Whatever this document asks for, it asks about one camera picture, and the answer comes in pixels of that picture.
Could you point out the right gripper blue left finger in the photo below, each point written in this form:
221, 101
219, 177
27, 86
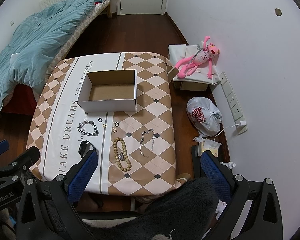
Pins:
79, 176

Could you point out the white wall power strip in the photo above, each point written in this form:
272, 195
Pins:
232, 100

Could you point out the bed with patterned mattress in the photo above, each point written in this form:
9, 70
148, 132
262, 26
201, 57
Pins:
75, 30

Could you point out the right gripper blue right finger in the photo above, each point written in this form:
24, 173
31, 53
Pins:
220, 184

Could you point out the white cloth covered box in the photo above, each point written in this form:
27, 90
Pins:
198, 80

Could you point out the white plastic bag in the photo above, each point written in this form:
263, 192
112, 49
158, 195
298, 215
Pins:
204, 115

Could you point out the tissue pack on floor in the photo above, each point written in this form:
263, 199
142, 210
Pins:
205, 144

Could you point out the white charger with cable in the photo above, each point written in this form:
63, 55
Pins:
240, 125

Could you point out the open cardboard box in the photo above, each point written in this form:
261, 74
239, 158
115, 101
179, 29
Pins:
109, 91

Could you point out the checkered printed tablecloth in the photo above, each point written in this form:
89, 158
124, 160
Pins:
138, 159

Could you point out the pink panther plush toy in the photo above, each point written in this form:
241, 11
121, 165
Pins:
189, 65

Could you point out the blue duvet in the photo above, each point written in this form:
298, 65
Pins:
35, 47

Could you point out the black fuzzy cushion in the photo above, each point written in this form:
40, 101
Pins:
184, 213

